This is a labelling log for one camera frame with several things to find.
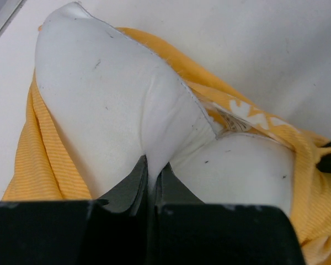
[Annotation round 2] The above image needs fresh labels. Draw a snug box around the yellow Mickey Mouse pillowcase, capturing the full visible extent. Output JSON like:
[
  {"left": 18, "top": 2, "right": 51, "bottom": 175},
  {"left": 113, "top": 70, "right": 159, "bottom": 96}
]
[{"left": 3, "top": 28, "right": 331, "bottom": 264}]

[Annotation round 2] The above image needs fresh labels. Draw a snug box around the white pillowcase care label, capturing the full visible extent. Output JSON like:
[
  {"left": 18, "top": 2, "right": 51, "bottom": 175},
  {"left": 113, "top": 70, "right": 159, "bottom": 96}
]
[{"left": 218, "top": 110, "right": 252, "bottom": 133}]

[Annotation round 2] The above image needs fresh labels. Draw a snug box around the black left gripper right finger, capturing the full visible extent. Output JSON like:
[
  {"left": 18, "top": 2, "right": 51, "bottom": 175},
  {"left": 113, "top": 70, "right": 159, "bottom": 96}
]
[{"left": 155, "top": 166, "right": 305, "bottom": 265}]

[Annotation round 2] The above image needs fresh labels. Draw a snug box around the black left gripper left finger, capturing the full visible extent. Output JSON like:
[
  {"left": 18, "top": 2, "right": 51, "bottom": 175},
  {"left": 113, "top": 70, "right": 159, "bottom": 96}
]
[{"left": 0, "top": 156, "right": 148, "bottom": 264}]

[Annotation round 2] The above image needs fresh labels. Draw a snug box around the white pillow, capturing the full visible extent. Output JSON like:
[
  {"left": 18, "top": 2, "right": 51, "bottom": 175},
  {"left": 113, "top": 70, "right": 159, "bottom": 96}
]
[{"left": 35, "top": 2, "right": 294, "bottom": 214}]

